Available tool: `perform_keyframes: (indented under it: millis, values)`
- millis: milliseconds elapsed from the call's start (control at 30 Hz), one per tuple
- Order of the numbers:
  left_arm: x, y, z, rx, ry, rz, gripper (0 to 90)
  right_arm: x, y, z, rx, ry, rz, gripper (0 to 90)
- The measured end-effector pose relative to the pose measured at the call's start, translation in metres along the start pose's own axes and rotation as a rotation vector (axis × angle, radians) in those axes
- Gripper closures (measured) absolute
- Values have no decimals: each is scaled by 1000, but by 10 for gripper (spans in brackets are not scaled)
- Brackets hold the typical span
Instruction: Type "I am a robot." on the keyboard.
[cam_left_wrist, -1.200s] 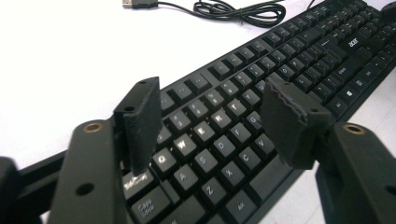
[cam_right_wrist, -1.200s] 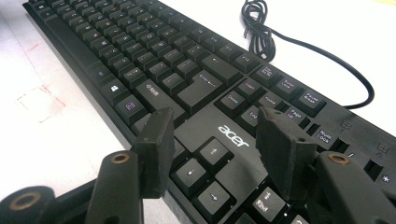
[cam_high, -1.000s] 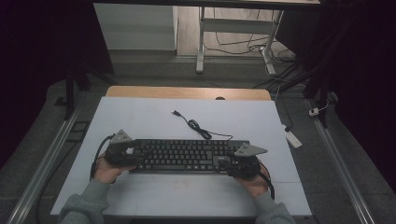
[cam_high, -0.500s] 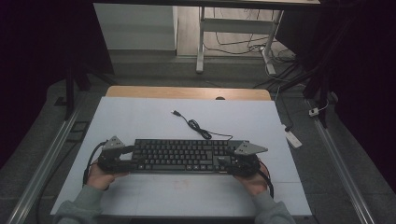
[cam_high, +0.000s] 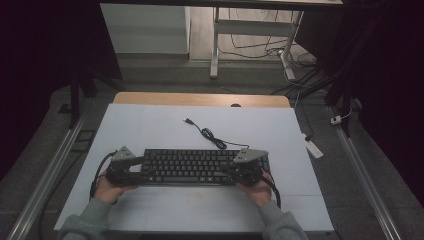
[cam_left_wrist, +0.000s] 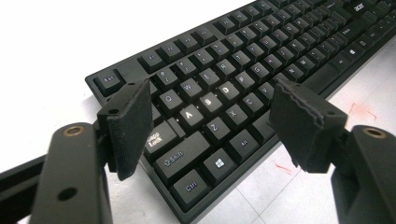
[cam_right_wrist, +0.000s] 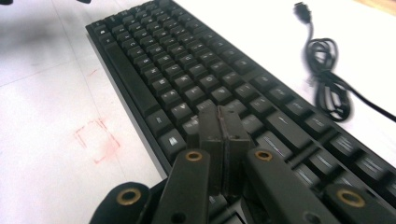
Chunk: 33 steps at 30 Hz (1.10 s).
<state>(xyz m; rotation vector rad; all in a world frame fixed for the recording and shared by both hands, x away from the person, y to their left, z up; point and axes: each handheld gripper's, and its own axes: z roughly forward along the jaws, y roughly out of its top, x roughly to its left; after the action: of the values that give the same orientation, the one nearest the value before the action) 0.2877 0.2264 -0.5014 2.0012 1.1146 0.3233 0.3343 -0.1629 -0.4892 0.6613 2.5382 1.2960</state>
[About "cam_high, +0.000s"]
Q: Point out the person's left hand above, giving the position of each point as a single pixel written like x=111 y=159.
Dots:
x=108 y=191

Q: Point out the white cabinet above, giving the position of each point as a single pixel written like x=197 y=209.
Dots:
x=146 y=30

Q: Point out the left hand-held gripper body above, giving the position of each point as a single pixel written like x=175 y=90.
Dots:
x=118 y=171

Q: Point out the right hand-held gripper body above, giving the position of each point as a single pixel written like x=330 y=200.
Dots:
x=248 y=170

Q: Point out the wooden table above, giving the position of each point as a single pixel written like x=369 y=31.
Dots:
x=186 y=99

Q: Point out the small white adapter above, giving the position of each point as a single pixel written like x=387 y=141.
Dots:
x=335 y=120

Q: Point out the black table grommet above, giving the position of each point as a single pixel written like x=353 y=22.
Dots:
x=235 y=105

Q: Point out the aluminium floor rail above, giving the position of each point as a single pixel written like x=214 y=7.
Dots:
x=363 y=180
x=46 y=180

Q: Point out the black keyboard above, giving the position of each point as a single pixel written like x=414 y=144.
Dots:
x=190 y=166

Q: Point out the white table cover board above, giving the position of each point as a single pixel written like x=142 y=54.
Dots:
x=266 y=126

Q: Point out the person's right hand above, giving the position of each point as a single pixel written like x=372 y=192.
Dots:
x=258 y=193

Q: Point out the white metal desk frame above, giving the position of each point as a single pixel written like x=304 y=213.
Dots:
x=253 y=27

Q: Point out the white power strip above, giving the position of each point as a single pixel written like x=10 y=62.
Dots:
x=313 y=148

